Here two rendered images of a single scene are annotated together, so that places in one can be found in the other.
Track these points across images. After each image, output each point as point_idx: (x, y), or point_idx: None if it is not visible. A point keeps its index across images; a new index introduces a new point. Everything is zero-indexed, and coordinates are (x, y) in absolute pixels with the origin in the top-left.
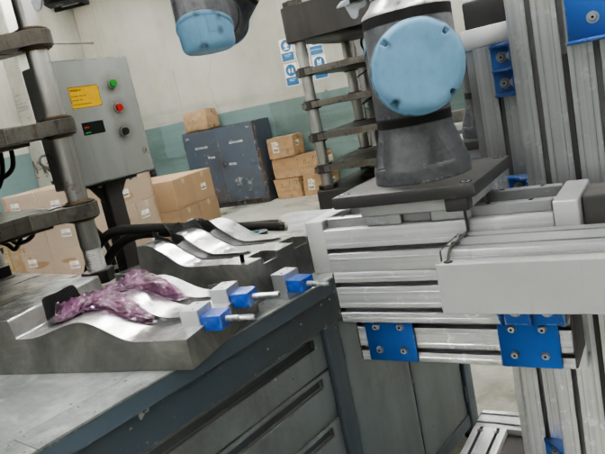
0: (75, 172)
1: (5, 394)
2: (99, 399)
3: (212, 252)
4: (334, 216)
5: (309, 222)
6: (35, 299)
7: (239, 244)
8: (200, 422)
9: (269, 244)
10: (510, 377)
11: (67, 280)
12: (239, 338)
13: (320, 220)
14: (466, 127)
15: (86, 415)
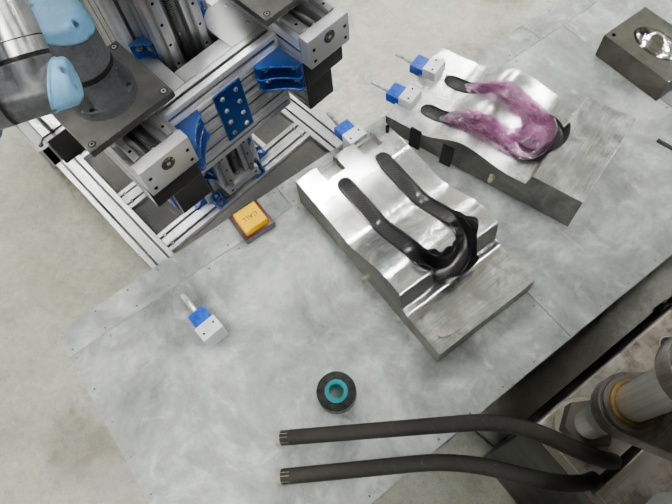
0: (642, 374)
1: (574, 99)
2: (498, 57)
3: (410, 204)
4: (327, 8)
5: (344, 10)
6: (582, 140)
7: (377, 226)
8: None
9: (353, 170)
10: (91, 490)
11: (567, 186)
12: None
13: (337, 8)
14: (131, 83)
15: (501, 43)
